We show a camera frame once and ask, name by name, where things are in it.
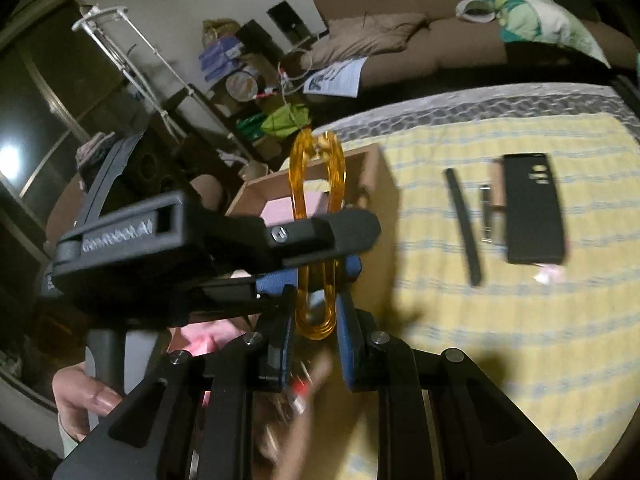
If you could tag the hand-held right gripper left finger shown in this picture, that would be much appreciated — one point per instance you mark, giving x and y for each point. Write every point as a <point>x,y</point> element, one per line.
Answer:
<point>285,340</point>

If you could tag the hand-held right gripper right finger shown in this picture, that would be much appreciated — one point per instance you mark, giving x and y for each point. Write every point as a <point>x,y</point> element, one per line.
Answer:
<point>346,345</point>

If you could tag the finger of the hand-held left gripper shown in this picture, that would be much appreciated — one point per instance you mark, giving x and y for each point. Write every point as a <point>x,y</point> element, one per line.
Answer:
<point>310,235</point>
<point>272,285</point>

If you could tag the orange transparent loop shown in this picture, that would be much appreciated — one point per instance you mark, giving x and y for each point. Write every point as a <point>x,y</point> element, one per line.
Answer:
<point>298,195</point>

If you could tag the wooden box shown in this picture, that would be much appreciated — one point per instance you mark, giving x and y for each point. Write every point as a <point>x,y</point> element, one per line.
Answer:
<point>380,185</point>

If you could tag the black nail file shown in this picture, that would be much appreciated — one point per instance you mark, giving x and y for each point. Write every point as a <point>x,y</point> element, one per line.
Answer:
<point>462,225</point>

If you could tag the person's left hand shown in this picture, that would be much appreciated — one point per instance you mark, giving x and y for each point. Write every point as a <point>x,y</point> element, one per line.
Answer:
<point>75,400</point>

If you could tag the pink fabric item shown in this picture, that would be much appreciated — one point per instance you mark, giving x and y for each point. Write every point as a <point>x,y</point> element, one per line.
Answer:
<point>200,340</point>

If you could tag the green bag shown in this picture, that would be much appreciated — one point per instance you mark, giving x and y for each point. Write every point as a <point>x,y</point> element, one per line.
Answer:
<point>285,120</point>

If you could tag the yellow plaid cloth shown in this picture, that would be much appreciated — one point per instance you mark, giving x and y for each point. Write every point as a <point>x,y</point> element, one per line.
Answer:
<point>500,360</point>

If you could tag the printed paper sheet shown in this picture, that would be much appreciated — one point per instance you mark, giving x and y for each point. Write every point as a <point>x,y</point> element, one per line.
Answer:
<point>340,77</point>

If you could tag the round tin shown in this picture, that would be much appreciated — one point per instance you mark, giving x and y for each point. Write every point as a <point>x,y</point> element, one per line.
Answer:
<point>242,85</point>

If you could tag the black wooden chair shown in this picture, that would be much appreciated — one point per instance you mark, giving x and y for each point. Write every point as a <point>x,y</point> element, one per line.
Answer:
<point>200,110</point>

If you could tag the metal cuticle nipper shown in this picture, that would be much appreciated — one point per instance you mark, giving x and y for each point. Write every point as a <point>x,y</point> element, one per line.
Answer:
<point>486,210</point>

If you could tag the dark sliding door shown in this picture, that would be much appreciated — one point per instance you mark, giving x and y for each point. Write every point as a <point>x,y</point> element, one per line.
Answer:
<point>45,90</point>

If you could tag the stack of purple boxes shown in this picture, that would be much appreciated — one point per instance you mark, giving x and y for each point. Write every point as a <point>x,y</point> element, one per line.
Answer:
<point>220,57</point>

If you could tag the brown cushion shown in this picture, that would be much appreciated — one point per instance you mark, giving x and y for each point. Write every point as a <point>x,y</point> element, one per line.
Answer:
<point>360,40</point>

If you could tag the black speaker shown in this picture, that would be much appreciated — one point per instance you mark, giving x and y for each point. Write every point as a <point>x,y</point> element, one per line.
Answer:
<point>257,40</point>
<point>286,20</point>

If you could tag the pink paper bit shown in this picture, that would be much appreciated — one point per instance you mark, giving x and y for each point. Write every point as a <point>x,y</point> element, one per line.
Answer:
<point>547,275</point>

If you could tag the white rack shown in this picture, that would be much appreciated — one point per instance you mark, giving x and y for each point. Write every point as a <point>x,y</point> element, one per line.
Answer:
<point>107,45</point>

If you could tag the black phone case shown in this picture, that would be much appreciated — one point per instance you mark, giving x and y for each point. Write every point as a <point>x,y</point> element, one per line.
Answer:
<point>532,215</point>

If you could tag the straw hat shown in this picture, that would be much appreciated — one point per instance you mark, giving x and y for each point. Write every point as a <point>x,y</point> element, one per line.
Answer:
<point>220,30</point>

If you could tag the white round hoop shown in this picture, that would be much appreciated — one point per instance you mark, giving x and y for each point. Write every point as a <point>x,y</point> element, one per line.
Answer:
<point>462,14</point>

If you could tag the green white printed pillow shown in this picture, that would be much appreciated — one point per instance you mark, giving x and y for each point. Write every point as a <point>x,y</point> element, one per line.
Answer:
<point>545,20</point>

